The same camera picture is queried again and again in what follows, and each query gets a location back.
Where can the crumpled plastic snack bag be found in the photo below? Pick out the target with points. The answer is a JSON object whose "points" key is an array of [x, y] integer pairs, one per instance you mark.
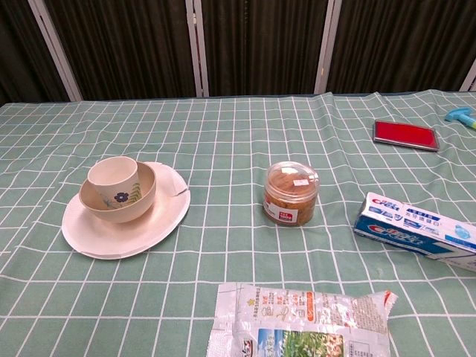
{"points": [[297, 327]]}

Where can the dark fabric screen panel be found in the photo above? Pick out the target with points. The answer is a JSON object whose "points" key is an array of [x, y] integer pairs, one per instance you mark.
{"points": [[264, 44], [401, 41], [126, 44], [18, 48]]}

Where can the white cup with blue flower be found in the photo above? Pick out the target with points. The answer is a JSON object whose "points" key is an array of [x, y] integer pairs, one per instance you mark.
{"points": [[111, 175]]}

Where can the white screen frame post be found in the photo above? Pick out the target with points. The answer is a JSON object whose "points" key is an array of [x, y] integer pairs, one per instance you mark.
{"points": [[327, 44], [197, 48], [469, 78], [56, 48]]}

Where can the red ink pad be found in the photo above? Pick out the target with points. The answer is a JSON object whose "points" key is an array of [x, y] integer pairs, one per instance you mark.
{"points": [[405, 134]]}

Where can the green checked tablecloth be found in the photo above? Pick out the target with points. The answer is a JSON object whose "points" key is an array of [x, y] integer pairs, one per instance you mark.
{"points": [[230, 141]]}

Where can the white paper plate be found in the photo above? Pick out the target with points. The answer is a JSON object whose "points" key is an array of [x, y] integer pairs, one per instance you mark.
{"points": [[158, 230]]}

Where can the clear plastic snack jar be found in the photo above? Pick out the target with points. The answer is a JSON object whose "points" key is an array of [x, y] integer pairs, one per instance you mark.
{"points": [[292, 197]]}

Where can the beige bowl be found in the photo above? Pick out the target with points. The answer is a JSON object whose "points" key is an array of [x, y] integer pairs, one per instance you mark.
{"points": [[128, 215]]}

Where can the blue white toothpaste box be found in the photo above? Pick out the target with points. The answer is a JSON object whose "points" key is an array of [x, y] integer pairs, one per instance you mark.
{"points": [[401, 227]]}

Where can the light blue toy hammer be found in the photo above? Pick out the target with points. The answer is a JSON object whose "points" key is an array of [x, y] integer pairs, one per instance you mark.
{"points": [[459, 115]]}

